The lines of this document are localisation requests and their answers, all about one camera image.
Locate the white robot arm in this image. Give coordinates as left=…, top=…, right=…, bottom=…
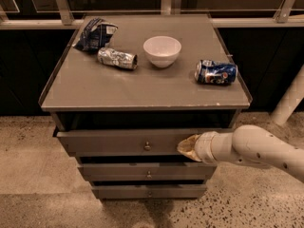
left=177, top=124, right=304, bottom=182

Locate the white bowl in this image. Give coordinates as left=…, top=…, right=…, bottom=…
left=143, top=36, right=181, bottom=68

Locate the blue chip bag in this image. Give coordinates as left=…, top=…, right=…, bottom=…
left=73, top=17, right=118, bottom=52

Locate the crushed silver can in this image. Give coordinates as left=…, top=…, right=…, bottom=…
left=97, top=47, right=138, bottom=70

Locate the grey drawer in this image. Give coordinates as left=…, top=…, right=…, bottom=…
left=92, top=184, right=206, bottom=200
left=78, top=162, right=216, bottom=181
left=56, top=127, right=234, bottom=158

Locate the grey top drawer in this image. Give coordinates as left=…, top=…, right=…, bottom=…
left=56, top=127, right=234, bottom=158

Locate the metal railing frame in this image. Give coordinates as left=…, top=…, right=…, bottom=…
left=0, top=0, right=303, bottom=29

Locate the blue pepsi can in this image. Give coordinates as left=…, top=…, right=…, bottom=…
left=194, top=60, right=238, bottom=85

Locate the grey bottom drawer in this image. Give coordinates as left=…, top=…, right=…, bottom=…
left=92, top=184, right=206, bottom=200

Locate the grey middle drawer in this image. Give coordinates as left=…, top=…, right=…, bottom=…
left=78, top=162, right=216, bottom=181

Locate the white diagonal post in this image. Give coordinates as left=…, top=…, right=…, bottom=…
left=271, top=65, right=304, bottom=125

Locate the grey drawer cabinet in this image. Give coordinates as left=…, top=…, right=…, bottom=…
left=39, top=15, right=252, bottom=188

